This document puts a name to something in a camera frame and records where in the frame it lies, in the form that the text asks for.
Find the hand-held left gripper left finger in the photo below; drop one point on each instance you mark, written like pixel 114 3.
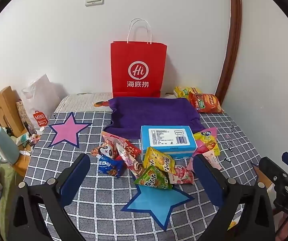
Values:
pixel 75 178

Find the blue paper star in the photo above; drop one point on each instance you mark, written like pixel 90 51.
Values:
pixel 154 200

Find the white plastic shopping bag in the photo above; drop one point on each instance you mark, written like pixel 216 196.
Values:
pixel 41 98

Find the pale pink snack packet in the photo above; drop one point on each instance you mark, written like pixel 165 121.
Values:
pixel 212 159

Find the yellow triangular snack packet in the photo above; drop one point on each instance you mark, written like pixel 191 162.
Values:
pixel 159 159

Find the grey checked bed sheet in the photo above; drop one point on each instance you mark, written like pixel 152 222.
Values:
pixel 103 205

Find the panda print snack packet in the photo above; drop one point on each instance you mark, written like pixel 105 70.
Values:
pixel 107 152

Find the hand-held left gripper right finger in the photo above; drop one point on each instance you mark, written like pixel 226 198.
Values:
pixel 206 180

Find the orange chip bag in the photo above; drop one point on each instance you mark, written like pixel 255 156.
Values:
pixel 206 103

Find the pink paper star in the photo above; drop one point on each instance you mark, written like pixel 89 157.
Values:
pixel 65 130

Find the yellow chip bag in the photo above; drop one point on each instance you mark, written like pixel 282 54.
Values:
pixel 184 91

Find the red snack packet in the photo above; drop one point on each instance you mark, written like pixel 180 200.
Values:
pixel 133 150

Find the red paper bag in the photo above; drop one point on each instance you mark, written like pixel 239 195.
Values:
pixel 139 55

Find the blue tissue pack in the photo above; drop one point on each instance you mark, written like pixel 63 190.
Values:
pixel 166 135

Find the yellow and pink snack packet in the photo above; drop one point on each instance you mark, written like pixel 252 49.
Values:
pixel 206 141

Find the green triangular snack packet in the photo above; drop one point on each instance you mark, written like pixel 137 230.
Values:
pixel 151 178

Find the fruit print sheet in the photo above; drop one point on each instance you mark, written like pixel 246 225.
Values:
pixel 83 101

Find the purple towel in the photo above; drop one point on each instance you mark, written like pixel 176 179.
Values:
pixel 154 113

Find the long pink candy packet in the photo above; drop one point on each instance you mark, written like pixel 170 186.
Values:
pixel 131 163

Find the blue cookie packet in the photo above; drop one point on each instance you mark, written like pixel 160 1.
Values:
pixel 108 167

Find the light blue kettle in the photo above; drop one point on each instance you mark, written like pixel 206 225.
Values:
pixel 4 148

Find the brown wooden door frame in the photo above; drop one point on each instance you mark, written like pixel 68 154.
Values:
pixel 230 55

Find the wooden headboard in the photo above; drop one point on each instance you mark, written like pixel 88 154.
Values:
pixel 1 108

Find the pink strawberry snack packet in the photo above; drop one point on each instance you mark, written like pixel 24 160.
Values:
pixel 182 175

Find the patterned paper bag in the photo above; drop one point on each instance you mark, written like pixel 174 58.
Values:
pixel 23 118

